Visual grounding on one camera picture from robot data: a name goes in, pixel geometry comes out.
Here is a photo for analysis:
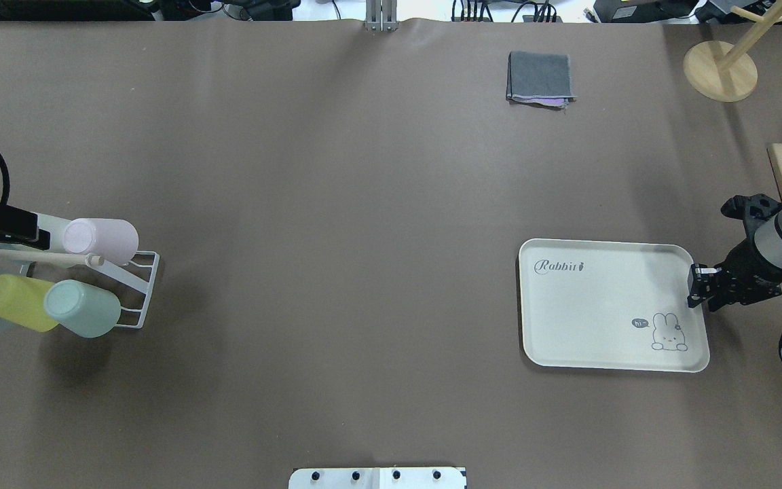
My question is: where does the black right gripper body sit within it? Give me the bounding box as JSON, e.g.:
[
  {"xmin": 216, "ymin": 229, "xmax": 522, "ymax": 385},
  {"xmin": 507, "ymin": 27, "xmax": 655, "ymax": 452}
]
[{"xmin": 707, "ymin": 240, "xmax": 782, "ymax": 312}]

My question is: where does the green cup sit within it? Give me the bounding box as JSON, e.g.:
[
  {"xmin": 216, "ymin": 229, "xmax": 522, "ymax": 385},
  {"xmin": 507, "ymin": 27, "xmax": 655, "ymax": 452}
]
[{"xmin": 43, "ymin": 280, "xmax": 122, "ymax": 338}]

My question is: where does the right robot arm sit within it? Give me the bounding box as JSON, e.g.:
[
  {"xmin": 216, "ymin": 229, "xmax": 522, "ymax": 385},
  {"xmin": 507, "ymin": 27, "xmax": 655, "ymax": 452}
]
[{"xmin": 686, "ymin": 193, "xmax": 782, "ymax": 362}]

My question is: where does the cream rabbit tray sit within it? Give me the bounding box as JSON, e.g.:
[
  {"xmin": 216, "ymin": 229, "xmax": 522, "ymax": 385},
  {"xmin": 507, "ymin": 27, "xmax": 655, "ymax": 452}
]
[{"xmin": 518, "ymin": 238, "xmax": 710, "ymax": 374}]

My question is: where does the white cup rack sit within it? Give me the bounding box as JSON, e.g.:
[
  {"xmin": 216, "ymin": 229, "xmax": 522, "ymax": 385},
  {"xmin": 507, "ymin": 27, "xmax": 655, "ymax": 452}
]
[{"xmin": 0, "ymin": 247, "xmax": 160, "ymax": 330}]

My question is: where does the pink cup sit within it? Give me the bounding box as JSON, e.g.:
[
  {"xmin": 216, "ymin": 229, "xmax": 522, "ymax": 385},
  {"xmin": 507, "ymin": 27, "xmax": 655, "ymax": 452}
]
[{"xmin": 62, "ymin": 219, "xmax": 139, "ymax": 266}]

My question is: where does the pale green-white cup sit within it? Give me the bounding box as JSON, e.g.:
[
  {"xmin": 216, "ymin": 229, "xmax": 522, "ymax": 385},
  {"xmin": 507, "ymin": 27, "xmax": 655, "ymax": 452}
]
[{"xmin": 35, "ymin": 211, "xmax": 71, "ymax": 253}]

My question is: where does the yellow cup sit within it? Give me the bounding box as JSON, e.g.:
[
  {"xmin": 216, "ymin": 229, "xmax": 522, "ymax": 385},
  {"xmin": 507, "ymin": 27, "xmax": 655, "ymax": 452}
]
[{"xmin": 0, "ymin": 274, "xmax": 58, "ymax": 332}]

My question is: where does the wooden mug tree stand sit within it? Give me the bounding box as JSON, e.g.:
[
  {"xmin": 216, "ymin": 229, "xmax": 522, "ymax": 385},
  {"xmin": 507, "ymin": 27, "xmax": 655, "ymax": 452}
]
[{"xmin": 683, "ymin": 1, "xmax": 782, "ymax": 103}]

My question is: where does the grey folded cloth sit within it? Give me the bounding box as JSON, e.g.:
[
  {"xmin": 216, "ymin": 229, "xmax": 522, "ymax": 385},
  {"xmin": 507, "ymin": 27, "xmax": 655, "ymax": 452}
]
[{"xmin": 506, "ymin": 50, "xmax": 575, "ymax": 109}]

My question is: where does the aluminium frame post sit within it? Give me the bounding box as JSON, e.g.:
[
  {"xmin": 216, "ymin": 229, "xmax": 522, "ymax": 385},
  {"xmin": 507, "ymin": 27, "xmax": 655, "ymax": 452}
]
[{"xmin": 364, "ymin": 0, "xmax": 399, "ymax": 32}]

